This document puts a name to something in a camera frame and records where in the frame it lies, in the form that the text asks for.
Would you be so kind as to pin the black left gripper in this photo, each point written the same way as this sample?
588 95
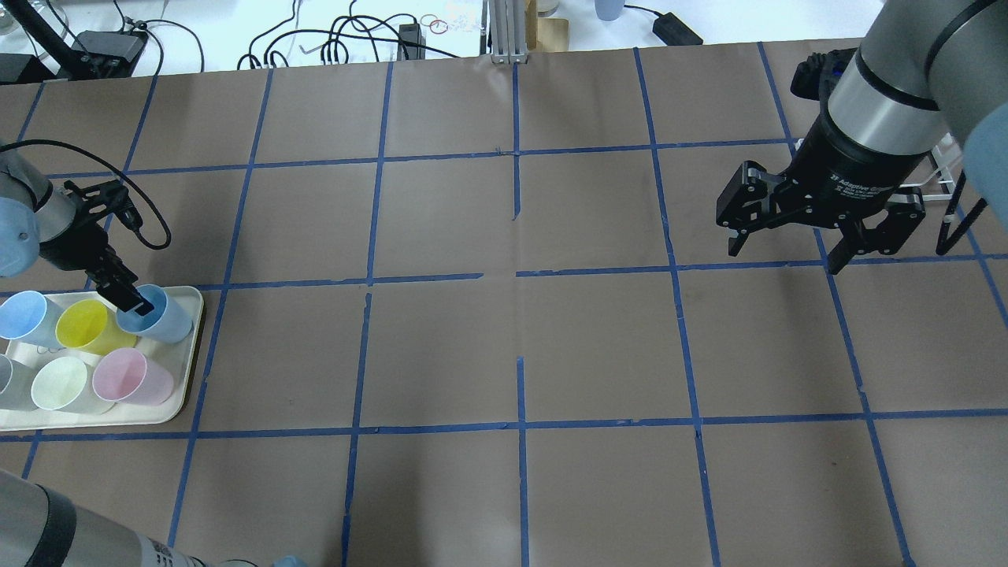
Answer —
72 246

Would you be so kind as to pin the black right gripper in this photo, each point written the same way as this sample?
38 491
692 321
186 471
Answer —
852 168

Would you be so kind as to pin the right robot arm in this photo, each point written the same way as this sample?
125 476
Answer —
925 69

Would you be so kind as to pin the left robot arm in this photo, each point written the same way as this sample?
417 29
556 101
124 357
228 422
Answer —
21 184

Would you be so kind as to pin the yellow plastic cup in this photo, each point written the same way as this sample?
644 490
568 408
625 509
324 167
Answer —
90 326

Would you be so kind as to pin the pink plastic cup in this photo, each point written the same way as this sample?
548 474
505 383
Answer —
127 375

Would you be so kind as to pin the light blue plastic cup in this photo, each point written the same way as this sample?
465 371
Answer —
30 317

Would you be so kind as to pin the pale cream plastic cup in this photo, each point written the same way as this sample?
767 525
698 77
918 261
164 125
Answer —
66 385

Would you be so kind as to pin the grey plastic cup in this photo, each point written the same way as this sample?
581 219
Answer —
16 385

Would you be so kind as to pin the black power adapter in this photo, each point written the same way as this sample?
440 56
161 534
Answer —
674 32

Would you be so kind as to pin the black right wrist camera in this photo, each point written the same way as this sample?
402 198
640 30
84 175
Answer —
816 77

